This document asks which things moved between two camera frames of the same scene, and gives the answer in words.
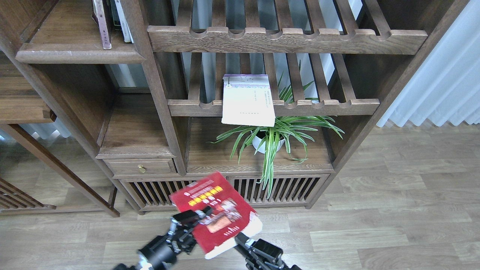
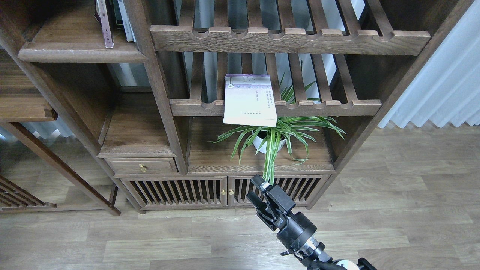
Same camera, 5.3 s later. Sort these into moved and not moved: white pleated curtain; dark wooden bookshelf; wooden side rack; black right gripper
Moved: black right gripper
Not moved: wooden side rack; white pleated curtain; dark wooden bookshelf
